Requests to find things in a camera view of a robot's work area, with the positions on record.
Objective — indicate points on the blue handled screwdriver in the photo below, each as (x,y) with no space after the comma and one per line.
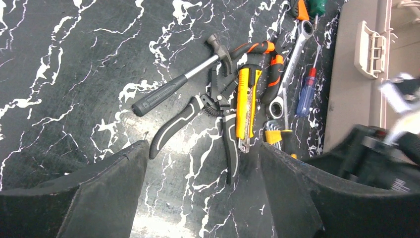
(308,90)

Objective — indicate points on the green handled screwdriver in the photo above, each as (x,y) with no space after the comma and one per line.
(317,9)

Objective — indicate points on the silver combination wrench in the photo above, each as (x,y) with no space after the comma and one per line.
(288,48)

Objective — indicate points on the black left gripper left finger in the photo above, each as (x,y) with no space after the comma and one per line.
(97,201)

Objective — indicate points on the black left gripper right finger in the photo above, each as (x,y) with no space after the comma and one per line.
(307,202)

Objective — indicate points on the black handled claw hammer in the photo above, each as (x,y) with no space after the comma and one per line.
(154,98)

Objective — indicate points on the yellow hex key set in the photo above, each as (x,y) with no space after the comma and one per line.
(280,139)

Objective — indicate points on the yellow utility knife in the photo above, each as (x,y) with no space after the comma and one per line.
(248,77)

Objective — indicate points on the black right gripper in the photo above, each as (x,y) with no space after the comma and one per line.
(382,158)

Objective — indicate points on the orange handled pliers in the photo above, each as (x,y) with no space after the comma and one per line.
(274,64)

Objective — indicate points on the beige translucent plastic toolbox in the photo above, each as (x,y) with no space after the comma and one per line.
(376,40)

